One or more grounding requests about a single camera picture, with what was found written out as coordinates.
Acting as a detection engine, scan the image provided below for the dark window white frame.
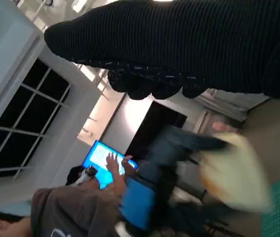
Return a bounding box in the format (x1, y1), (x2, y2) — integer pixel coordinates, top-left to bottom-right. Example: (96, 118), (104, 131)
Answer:
(0, 58), (71, 182)

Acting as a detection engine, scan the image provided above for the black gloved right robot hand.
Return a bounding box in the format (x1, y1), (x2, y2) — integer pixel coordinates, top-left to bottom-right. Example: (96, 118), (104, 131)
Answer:
(43, 0), (280, 103)

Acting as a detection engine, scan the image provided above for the black screen panel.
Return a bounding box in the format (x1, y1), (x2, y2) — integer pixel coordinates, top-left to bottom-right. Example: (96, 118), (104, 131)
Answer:
(124, 101), (188, 161)

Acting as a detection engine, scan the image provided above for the blue lit laptop screen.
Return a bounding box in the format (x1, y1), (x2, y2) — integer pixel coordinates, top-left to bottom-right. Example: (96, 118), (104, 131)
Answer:
(81, 140), (139, 190)

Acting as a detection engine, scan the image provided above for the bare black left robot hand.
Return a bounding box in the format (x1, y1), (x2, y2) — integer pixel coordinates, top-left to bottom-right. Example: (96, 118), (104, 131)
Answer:
(116, 167), (229, 237)

